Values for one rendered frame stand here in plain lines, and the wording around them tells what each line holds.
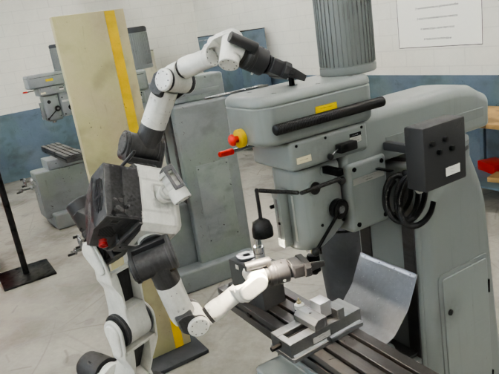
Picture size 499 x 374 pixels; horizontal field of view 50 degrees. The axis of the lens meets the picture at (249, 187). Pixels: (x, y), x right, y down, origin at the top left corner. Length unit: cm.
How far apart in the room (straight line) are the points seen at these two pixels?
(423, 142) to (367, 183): 30
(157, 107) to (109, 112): 148
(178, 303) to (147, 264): 19
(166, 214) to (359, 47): 86
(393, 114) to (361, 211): 37
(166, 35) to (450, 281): 974
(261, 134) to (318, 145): 22
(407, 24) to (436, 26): 45
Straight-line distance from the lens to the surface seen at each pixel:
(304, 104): 173
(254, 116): 168
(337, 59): 191
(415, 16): 707
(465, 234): 233
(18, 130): 1065
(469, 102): 235
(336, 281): 411
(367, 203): 198
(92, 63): 335
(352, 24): 191
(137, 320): 227
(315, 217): 187
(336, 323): 212
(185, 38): 1162
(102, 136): 338
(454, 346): 245
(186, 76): 186
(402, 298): 225
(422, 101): 214
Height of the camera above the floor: 211
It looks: 17 degrees down
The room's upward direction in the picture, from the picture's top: 9 degrees counter-clockwise
